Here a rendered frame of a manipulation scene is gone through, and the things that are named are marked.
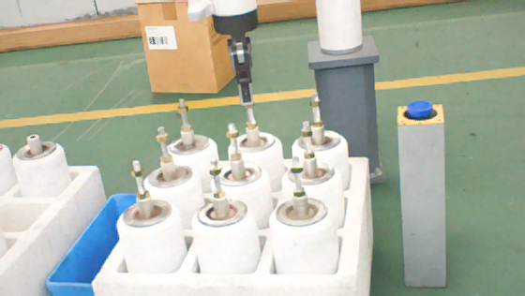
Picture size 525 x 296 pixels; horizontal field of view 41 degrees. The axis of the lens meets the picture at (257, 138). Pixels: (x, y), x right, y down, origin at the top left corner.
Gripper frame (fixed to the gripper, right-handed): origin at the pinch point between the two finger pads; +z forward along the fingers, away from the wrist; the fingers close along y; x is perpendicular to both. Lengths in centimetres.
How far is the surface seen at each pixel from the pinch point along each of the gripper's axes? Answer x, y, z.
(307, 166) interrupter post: -8.0, -15.4, 8.3
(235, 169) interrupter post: 3.3, -12.5, 8.5
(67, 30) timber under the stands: 71, 179, 29
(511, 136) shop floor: -62, 38, 35
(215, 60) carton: 8, 97, 25
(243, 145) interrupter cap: 1.8, -0.8, 10.0
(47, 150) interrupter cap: 38.7, 9.2, 9.9
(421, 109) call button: -26.8, -13.1, 2.3
